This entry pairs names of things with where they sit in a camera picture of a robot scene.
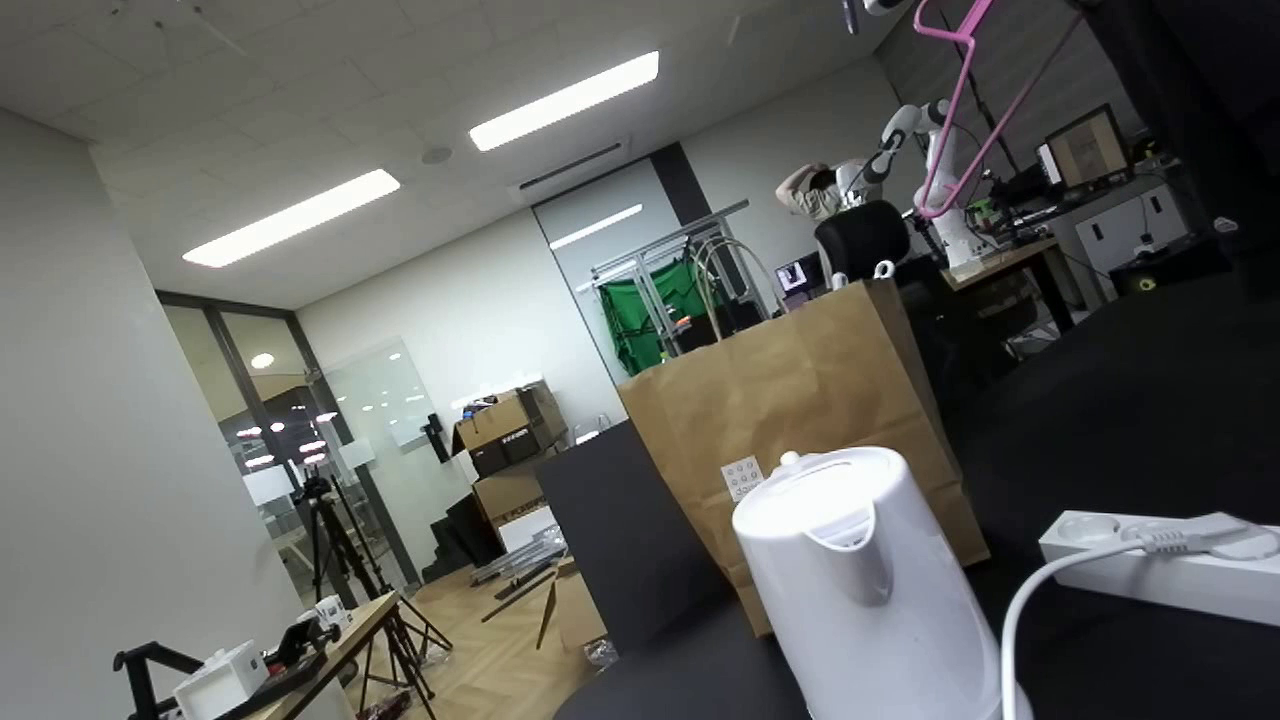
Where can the small white box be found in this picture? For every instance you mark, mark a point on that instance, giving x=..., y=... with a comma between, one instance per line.
x=220, y=682

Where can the low cardboard box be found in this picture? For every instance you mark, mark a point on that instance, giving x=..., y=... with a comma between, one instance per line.
x=510, y=491

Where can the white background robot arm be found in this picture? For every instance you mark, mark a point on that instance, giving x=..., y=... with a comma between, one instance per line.
x=959, y=238

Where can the white electric kettle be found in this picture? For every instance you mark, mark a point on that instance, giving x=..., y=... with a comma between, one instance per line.
x=864, y=584

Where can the black camera tripod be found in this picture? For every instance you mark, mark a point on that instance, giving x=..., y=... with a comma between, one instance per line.
x=335, y=544

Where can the green hanging cloth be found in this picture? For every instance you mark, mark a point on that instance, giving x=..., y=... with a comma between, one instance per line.
x=632, y=321

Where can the wooden desk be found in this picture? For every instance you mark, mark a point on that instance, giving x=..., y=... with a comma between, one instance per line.
x=1001, y=260

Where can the stacked cardboard boxes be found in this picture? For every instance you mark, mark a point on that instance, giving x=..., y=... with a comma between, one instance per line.
x=513, y=425

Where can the wooden work table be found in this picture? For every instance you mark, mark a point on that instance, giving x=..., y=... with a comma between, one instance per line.
x=341, y=641

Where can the black metal stand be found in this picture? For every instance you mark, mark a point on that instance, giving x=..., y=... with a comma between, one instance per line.
x=141, y=667

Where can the metal clothes rack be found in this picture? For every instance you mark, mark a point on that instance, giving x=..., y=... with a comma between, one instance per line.
x=720, y=233

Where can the grey box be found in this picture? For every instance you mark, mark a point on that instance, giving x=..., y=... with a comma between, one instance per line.
x=625, y=532

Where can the black office chair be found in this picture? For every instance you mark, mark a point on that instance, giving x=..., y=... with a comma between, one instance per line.
x=862, y=238

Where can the white power strip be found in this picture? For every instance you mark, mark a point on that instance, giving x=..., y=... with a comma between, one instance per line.
x=1174, y=573

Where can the white cabinet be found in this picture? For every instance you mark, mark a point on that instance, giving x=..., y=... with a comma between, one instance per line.
x=1127, y=226

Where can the rectangular ceiling light panel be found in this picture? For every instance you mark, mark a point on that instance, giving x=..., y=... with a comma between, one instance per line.
x=289, y=216
x=565, y=101

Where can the computer monitor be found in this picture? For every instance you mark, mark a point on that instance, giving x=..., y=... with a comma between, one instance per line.
x=1083, y=145

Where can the dark hanging coat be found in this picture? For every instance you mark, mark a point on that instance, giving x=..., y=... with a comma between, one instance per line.
x=1174, y=105

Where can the small dark screen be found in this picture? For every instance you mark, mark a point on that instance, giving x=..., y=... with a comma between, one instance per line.
x=798, y=276

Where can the brown paper bag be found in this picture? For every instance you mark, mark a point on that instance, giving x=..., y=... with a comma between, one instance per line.
x=801, y=400

